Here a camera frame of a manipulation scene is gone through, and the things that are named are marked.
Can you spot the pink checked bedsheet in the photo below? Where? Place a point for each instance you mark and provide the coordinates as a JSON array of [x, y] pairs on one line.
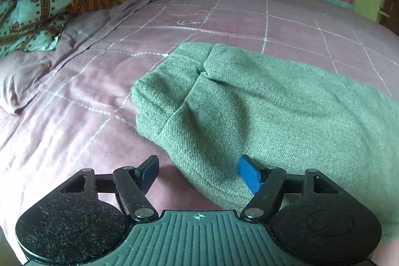
[[93, 129]]

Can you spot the lavender pillow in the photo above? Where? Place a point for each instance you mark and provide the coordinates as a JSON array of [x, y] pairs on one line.
[[31, 79]]

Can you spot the green cloth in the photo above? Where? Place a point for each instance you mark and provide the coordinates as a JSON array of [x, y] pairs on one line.
[[265, 113]]

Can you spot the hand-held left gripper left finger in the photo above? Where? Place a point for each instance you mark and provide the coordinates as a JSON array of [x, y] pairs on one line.
[[148, 172]]

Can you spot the teal patterned blanket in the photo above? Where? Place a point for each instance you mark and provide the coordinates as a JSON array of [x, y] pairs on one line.
[[31, 4]]

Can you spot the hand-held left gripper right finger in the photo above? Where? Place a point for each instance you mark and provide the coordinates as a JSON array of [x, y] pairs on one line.
[[249, 174]]

